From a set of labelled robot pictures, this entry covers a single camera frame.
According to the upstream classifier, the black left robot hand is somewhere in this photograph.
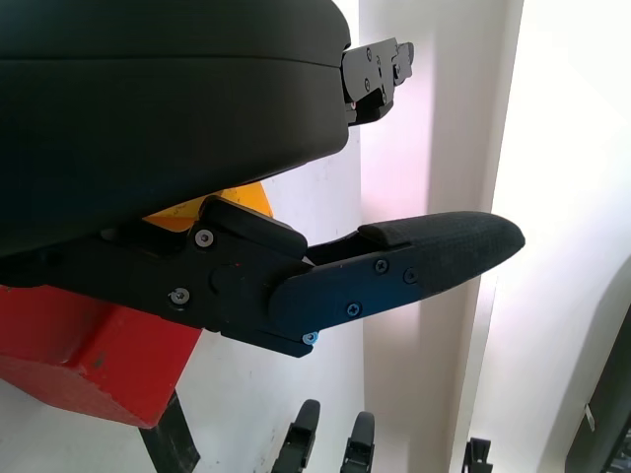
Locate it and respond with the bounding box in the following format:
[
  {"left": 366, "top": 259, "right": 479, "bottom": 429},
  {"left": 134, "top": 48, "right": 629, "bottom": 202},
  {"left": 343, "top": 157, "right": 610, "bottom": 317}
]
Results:
[{"left": 0, "top": 0, "right": 526, "bottom": 360}]

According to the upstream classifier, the red wooden block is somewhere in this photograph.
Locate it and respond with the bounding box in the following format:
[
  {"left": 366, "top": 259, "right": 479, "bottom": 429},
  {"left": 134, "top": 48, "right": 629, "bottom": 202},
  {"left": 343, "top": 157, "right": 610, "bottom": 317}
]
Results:
[{"left": 0, "top": 283, "right": 204, "bottom": 429}]

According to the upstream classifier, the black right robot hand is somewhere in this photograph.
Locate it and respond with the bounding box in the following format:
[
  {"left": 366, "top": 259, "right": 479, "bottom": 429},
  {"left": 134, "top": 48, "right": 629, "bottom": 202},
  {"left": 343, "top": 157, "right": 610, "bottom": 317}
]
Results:
[{"left": 278, "top": 398, "right": 495, "bottom": 473}]

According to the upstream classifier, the dark grey background object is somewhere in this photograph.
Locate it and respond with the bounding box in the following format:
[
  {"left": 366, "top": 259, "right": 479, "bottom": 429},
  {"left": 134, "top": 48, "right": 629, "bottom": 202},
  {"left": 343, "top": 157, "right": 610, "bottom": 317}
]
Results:
[{"left": 565, "top": 273, "right": 631, "bottom": 473}]

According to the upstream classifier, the yellow wooden block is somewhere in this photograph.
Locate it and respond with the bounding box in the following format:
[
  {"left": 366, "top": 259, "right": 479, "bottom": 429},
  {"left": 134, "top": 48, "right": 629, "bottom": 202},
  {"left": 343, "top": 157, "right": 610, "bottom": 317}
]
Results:
[{"left": 140, "top": 180, "right": 274, "bottom": 236}]

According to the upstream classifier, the black tape strip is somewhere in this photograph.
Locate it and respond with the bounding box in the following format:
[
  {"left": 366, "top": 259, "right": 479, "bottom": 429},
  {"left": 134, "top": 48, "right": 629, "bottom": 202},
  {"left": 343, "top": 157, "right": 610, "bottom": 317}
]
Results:
[{"left": 137, "top": 388, "right": 201, "bottom": 473}]

